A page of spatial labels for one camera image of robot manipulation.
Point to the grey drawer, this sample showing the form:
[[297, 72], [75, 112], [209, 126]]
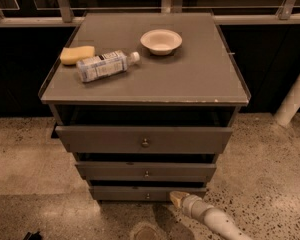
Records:
[[153, 140], [129, 193], [146, 171]]

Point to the grey drawer cabinet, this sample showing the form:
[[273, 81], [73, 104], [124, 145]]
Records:
[[197, 85]]

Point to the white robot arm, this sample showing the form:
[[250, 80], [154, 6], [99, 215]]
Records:
[[216, 220]]

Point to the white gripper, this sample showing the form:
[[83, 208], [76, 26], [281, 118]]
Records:
[[189, 205]]

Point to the white bowl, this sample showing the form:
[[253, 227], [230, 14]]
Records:
[[161, 41]]

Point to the grey middle drawer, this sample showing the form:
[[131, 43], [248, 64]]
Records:
[[146, 171]]

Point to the grey top drawer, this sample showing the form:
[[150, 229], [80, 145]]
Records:
[[153, 140]]

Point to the clear plastic water bottle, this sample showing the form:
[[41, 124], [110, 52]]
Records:
[[105, 65]]

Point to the white diagonal pole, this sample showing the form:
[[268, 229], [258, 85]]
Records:
[[290, 105]]

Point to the grey bottom drawer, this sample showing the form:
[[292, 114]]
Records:
[[129, 193]]

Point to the metal railing frame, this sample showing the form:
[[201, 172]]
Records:
[[23, 13]]

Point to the black object on floor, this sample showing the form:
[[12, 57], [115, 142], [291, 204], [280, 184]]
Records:
[[32, 236]]

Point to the yellow sponge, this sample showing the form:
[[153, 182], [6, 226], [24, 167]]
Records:
[[70, 56]]

